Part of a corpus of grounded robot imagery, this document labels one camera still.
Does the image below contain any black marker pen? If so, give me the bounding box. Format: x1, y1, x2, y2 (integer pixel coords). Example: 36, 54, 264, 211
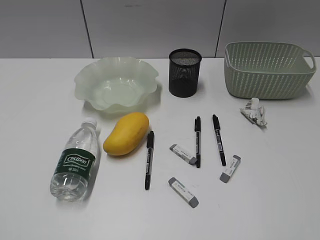
144, 130, 155, 190
212, 114, 227, 167
194, 116, 201, 169

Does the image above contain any yellow mango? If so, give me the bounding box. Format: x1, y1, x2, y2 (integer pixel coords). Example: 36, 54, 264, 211
103, 112, 149, 156

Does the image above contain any grey white eraser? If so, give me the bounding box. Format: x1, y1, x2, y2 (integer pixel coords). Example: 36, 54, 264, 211
168, 177, 199, 209
169, 144, 197, 165
219, 155, 241, 184

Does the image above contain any waste paper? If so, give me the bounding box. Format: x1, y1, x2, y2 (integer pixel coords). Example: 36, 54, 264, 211
239, 97, 267, 128

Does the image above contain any clear water bottle green label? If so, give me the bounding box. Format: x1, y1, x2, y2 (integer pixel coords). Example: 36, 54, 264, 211
50, 117, 98, 202

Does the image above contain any pale green wavy plate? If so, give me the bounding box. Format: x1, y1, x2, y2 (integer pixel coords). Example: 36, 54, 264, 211
74, 57, 159, 113

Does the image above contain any black mesh pen holder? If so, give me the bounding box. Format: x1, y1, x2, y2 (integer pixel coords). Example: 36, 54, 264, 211
168, 48, 202, 98

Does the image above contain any pale green woven basket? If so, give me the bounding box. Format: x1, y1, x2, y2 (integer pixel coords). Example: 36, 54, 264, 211
224, 41, 317, 100

